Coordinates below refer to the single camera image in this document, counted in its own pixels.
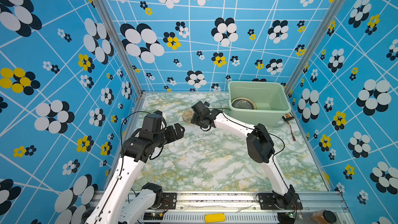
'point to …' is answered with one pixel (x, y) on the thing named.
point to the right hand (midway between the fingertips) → (195, 119)
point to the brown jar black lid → (323, 216)
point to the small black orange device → (287, 116)
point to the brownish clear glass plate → (187, 115)
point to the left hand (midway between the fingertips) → (179, 130)
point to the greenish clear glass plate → (243, 103)
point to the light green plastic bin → (255, 102)
